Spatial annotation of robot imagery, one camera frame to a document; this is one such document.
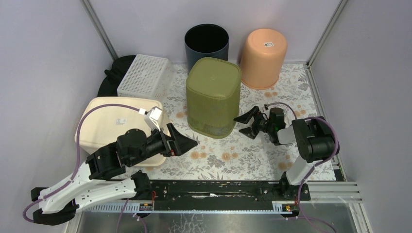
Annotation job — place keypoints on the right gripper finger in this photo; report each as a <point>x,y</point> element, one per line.
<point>250,132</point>
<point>246,117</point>

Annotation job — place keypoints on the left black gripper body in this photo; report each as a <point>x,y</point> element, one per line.
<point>170,143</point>

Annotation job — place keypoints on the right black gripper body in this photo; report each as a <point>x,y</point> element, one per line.
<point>260,124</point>

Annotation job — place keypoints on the green mesh waste bin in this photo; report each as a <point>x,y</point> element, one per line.
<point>213,97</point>

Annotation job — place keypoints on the cream perforated large basket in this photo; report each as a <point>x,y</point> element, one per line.
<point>118,120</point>

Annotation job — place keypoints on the white slotted basket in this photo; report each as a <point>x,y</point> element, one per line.
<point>148,77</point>

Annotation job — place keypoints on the orange round bin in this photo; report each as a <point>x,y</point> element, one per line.
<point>262,58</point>

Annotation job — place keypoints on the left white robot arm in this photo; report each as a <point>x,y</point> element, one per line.
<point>60,203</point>

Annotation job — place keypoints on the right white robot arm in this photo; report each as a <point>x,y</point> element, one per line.
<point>315,140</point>

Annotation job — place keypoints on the floral patterned table mat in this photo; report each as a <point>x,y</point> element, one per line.
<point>237,157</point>

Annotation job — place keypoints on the black cloth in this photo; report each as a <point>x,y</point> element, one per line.
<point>114,76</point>

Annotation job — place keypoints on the dark blue round bin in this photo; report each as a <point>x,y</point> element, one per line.
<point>206,40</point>

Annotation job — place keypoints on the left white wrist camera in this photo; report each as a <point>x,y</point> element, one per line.
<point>152,118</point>

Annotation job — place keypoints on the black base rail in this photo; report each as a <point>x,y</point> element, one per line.
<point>189,195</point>

